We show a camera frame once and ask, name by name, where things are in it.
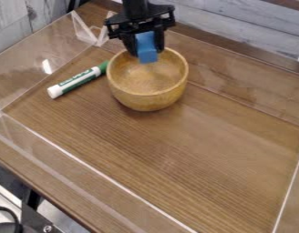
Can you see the green and white marker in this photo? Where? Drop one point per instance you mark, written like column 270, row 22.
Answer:
column 78, row 80

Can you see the black metal base plate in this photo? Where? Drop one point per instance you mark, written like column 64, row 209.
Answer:
column 35, row 223

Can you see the clear acrylic front barrier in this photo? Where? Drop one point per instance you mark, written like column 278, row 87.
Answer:
column 94, row 199

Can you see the clear acrylic corner bracket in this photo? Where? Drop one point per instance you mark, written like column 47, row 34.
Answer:
column 90, row 34

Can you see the blue rectangular block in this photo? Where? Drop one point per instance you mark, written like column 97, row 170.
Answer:
column 147, row 52

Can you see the brown wooden bowl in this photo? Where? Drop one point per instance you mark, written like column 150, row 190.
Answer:
column 147, row 87

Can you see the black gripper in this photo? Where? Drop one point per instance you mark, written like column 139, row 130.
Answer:
column 139, row 17

